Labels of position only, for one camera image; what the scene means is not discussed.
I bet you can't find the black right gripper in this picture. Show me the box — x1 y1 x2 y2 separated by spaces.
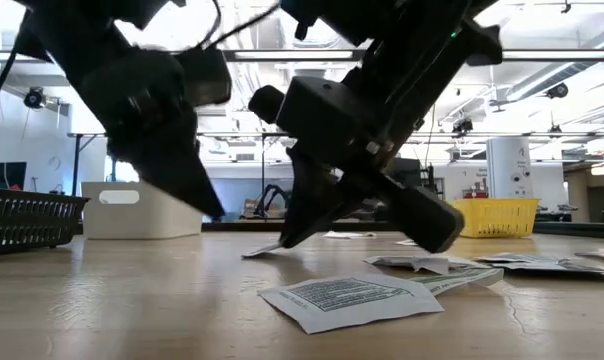
279 113 466 255

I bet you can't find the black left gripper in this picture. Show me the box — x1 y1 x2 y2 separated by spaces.
76 49 228 222

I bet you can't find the small green printed packet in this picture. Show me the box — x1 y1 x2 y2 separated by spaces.
409 267 506 297

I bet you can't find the small white packet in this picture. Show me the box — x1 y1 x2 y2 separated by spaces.
323 230 378 240

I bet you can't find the white plastic bin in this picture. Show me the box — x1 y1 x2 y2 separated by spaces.
80 180 206 240

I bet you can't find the black computer monitor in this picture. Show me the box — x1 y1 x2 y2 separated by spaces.
391 157 424 190

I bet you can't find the narrow white strip packet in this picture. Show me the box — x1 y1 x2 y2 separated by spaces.
363 254 483 275

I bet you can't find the yellow plastic basket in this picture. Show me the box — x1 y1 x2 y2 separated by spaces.
451 197 540 239

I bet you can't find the white round column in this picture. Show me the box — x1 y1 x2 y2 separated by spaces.
485 135 533 200

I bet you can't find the black plastic basket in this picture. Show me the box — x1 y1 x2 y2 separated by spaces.
0 187 91 257

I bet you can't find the black metal table frame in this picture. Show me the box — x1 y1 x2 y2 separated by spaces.
201 219 604 240

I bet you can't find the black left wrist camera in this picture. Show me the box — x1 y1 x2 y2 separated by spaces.
174 46 233 108

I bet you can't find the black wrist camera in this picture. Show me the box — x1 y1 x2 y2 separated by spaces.
174 46 233 108
247 74 383 164

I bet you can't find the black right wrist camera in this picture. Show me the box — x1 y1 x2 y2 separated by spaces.
247 74 383 164

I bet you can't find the black wall monitor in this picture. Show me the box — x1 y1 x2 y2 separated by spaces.
0 161 28 191

